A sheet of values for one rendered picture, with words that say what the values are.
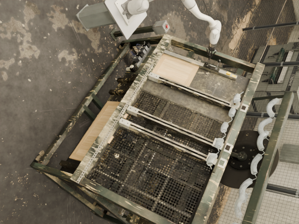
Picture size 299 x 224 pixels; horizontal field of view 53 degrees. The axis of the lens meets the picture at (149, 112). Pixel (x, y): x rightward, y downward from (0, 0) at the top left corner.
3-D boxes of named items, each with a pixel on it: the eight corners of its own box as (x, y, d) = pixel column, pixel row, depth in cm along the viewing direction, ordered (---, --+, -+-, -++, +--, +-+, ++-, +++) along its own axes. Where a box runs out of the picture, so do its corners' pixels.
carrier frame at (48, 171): (122, 40, 449) (167, 34, 396) (163, 101, 534) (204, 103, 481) (29, 165, 348) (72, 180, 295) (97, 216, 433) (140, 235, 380)
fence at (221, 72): (164, 51, 386) (165, 49, 383) (236, 77, 363) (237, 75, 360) (163, 54, 384) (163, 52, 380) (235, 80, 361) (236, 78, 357)
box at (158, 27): (155, 21, 388) (166, 19, 376) (159, 29, 395) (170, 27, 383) (151, 27, 382) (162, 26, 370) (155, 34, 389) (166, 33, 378)
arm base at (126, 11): (118, 6, 336) (121, 6, 332) (130, -3, 347) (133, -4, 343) (125, 21, 345) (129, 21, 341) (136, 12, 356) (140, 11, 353)
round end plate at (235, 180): (221, 125, 395) (285, 131, 344) (223, 127, 398) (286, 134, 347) (199, 178, 358) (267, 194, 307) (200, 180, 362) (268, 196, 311)
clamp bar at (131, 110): (130, 107, 343) (129, 95, 322) (230, 149, 314) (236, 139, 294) (126, 114, 338) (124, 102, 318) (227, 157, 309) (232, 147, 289)
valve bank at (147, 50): (137, 39, 391) (151, 37, 376) (143, 47, 400) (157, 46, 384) (118, 66, 368) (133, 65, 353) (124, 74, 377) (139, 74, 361)
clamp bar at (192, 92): (151, 74, 367) (151, 61, 347) (246, 110, 338) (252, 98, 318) (147, 80, 363) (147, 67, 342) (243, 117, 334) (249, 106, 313)
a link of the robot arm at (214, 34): (217, 45, 334) (219, 37, 340) (220, 35, 321) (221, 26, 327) (207, 43, 335) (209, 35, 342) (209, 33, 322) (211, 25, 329)
